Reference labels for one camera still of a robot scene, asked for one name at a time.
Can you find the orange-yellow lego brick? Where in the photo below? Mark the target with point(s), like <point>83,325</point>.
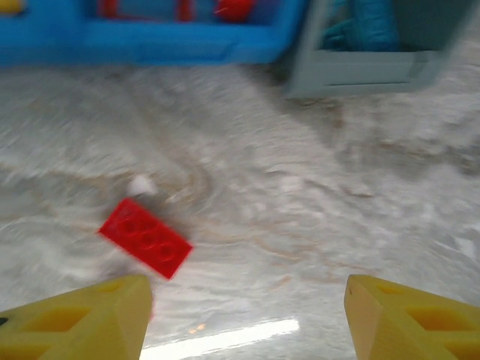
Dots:
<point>9,5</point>

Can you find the blue two-compartment plastic bin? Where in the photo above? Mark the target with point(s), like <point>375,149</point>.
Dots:
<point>150,45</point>

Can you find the grey plastic bin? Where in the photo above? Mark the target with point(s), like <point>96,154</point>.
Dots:
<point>356,71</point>

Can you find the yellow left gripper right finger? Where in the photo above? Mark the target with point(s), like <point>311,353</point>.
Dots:
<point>412,326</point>

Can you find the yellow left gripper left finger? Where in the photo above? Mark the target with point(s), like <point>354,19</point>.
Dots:
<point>75,326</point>

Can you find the white scrap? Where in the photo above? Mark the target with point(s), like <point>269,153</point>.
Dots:
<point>140,185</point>

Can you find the long red lego brick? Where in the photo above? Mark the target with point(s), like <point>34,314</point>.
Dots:
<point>146,236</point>

